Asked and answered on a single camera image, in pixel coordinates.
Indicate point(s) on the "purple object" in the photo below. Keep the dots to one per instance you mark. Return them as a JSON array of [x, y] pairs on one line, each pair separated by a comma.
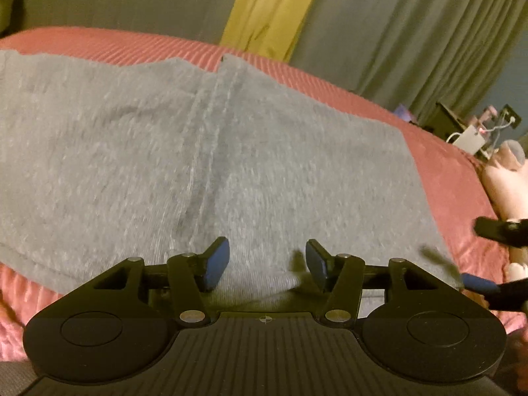
[[403, 113]]

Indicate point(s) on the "beige plush toy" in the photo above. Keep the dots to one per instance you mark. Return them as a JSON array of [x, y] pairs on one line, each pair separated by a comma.
[[519, 271]]

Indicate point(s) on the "dark nightstand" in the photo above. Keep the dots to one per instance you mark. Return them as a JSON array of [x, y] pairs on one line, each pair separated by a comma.
[[443, 121]]

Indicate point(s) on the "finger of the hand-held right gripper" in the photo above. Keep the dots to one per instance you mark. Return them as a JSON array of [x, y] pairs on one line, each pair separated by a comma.
[[480, 283], [495, 231]]

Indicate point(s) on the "white box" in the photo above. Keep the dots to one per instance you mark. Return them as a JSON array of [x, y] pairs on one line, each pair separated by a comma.
[[470, 138]]

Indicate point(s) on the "wall socket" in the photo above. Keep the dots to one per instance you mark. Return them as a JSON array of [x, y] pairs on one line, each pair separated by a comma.
[[509, 115]]

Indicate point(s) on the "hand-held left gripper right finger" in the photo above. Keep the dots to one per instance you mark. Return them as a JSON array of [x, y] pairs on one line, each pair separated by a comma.
[[315, 262]]

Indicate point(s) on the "yellow curtain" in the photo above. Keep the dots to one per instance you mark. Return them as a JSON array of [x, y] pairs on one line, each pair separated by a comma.
[[272, 12]]

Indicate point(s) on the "pink ribbed blanket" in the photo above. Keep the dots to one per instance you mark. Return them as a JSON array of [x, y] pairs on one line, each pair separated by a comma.
[[447, 173]]

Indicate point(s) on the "grey pants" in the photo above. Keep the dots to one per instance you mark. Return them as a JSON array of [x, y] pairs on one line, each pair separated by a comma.
[[123, 152]]

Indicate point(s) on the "pink plush toy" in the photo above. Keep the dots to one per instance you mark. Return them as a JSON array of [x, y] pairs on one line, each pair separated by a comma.
[[505, 177]]

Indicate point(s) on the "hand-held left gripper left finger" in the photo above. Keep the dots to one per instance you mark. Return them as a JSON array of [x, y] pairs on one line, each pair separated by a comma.
[[217, 262]]

